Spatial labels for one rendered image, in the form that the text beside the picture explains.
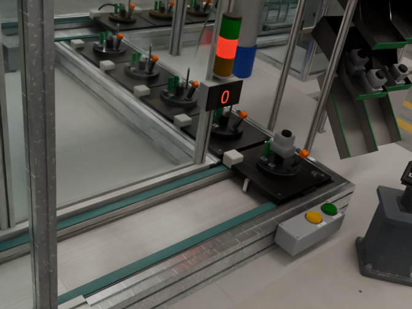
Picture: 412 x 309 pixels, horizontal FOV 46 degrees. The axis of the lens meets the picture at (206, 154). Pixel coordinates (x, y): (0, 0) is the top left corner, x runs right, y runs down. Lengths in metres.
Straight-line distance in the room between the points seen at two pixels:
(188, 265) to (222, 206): 0.31
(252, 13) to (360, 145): 0.88
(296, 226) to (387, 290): 0.29
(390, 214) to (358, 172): 0.56
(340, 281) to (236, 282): 0.28
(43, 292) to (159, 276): 0.33
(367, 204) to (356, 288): 0.40
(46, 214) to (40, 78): 0.21
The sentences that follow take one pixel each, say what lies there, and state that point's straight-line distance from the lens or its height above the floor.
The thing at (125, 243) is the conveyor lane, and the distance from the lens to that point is 1.22.
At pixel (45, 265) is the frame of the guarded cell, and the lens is 0.79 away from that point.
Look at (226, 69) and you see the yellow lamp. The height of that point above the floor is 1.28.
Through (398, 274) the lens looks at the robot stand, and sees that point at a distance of 1.42.
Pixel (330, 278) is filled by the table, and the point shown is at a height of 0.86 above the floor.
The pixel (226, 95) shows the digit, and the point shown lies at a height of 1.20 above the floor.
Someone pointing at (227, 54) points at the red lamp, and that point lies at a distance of 1.26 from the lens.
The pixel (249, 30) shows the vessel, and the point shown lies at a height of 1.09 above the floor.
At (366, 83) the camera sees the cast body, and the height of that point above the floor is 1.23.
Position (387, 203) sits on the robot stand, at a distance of 1.33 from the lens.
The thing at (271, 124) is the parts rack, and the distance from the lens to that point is 1.74.
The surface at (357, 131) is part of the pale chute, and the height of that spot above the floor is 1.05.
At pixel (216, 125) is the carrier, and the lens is 1.58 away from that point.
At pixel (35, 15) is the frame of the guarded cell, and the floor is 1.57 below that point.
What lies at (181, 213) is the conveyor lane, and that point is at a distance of 1.32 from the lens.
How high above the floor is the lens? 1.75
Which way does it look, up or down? 32 degrees down
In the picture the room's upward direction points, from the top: 10 degrees clockwise
